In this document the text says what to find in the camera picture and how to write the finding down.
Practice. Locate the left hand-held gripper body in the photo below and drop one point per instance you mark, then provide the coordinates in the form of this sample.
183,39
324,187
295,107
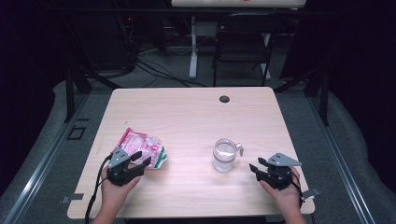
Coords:
120,174

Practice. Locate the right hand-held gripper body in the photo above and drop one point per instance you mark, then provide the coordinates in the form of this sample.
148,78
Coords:
277,174

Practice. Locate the pink and white plastic bag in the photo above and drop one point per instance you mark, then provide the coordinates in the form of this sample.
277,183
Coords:
140,143

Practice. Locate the clear glass jar with lid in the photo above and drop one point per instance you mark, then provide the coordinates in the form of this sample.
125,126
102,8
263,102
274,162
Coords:
223,158

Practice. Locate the person's left hand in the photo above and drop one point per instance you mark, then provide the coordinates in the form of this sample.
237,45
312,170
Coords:
112,194

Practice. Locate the person's right hand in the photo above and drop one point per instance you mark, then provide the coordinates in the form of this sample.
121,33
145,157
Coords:
289,197

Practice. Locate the grey tape piece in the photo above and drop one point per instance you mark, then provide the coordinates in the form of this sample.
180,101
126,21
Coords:
73,197
308,193

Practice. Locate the black tape square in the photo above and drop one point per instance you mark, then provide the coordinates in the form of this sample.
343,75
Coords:
68,133

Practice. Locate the dark round table grommet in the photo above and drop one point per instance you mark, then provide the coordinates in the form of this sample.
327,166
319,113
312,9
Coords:
224,99

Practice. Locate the black metal stand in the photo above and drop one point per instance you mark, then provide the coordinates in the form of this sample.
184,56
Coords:
70,96
324,99

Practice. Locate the black folding chair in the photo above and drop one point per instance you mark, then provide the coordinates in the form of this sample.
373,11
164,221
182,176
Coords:
246,34

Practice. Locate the dark equipment with red light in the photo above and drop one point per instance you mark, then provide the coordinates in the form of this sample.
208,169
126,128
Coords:
129,19

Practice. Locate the white desk with white legs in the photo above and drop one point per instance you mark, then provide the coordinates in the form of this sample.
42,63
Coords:
218,3

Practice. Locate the aluminium floor rail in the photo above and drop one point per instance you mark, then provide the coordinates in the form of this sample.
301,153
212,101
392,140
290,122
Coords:
37,174
342,168

